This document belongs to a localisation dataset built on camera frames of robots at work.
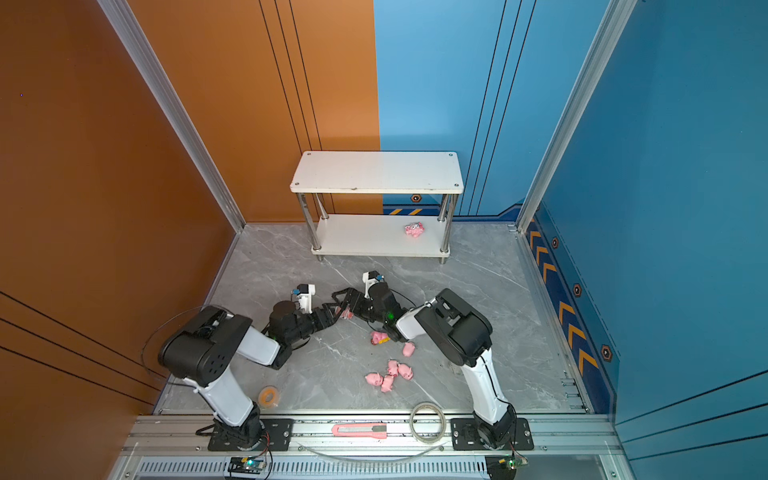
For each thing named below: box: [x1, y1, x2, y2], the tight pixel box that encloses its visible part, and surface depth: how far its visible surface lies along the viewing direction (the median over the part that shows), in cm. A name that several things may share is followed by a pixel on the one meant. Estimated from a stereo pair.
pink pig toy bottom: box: [381, 375, 394, 393], surface depth 81 cm
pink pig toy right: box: [398, 363, 414, 381], surface depth 83 cm
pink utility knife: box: [332, 423, 388, 439], surface depth 76 cm
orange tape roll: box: [258, 385, 279, 408], surface depth 81 cm
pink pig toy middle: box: [387, 358, 399, 377], surface depth 84 cm
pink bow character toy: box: [404, 222, 425, 238], surface depth 108 cm
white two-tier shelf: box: [290, 151, 464, 264], surface depth 107 cm
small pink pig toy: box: [402, 342, 416, 358], surface depth 88 cm
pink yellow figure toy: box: [370, 331, 391, 345], surface depth 88 cm
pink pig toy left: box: [364, 373, 383, 387], surface depth 82 cm
